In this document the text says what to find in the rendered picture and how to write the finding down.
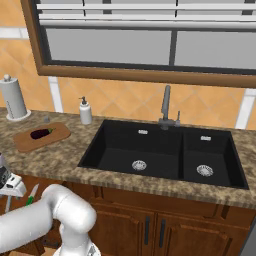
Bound black cupboard handle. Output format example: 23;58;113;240
143;216;151;246
158;218;167;249

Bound grey dishwasher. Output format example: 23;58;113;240
237;216;256;256

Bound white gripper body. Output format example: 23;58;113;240
0;174;28;198

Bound wooden cutting board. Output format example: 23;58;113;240
12;121;72;154

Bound wooden framed window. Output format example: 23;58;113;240
20;0;256;90

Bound purple eggplant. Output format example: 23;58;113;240
29;127;55;141

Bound brown panel under sink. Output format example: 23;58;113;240
99;186;222;219

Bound white soap dispenser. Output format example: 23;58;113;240
78;96;94;126

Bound black double sink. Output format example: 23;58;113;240
77;119;250;191

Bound white window blinds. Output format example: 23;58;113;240
35;0;256;32

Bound grey tap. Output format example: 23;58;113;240
157;84;182;131

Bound white paper towel roll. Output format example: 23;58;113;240
0;74;32;122

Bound brown cupboard door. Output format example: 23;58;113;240
153;213;245;256
89;199;157;256

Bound green handled knife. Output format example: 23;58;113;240
26;183;40;206

